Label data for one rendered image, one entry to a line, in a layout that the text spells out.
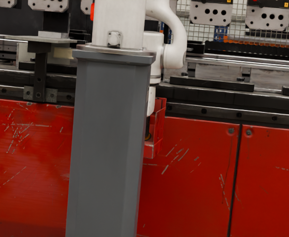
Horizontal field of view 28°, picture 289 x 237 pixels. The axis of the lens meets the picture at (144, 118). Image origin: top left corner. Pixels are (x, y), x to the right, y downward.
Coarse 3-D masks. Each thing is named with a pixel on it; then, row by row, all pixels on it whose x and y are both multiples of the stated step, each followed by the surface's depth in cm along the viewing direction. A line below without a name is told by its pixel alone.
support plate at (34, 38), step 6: (6, 36) 197; (12, 36) 197; (18, 36) 201; (24, 36) 207; (30, 36) 214; (36, 36) 222; (54, 42) 196; (60, 42) 199; (66, 42) 206; (72, 42) 215
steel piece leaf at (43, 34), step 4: (40, 32) 214; (44, 32) 214; (48, 32) 214; (52, 32) 214; (56, 32) 214; (40, 36) 215; (44, 36) 214; (48, 36) 214; (52, 36) 214; (56, 36) 214; (60, 36) 214
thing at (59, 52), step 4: (56, 48) 221; (60, 48) 221; (64, 48) 221; (68, 48) 221; (56, 52) 221; (60, 52) 221; (64, 52) 221; (68, 52) 221; (56, 56) 222; (60, 56) 221; (64, 56) 221; (68, 56) 221
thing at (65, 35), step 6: (48, 12) 222; (54, 12) 222; (60, 12) 221; (48, 18) 222; (54, 18) 222; (60, 18) 222; (66, 18) 221; (42, 24) 223; (48, 24) 222; (54, 24) 222; (60, 24) 222; (66, 24) 222; (42, 30) 223; (48, 30) 223; (54, 30) 222; (60, 30) 222; (66, 30) 222; (66, 36) 223
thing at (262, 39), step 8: (248, 32) 386; (256, 32) 385; (264, 32) 394; (280, 32) 394; (288, 32) 393; (248, 40) 371; (256, 40) 370; (264, 40) 370; (272, 40) 371; (280, 40) 371; (288, 40) 370
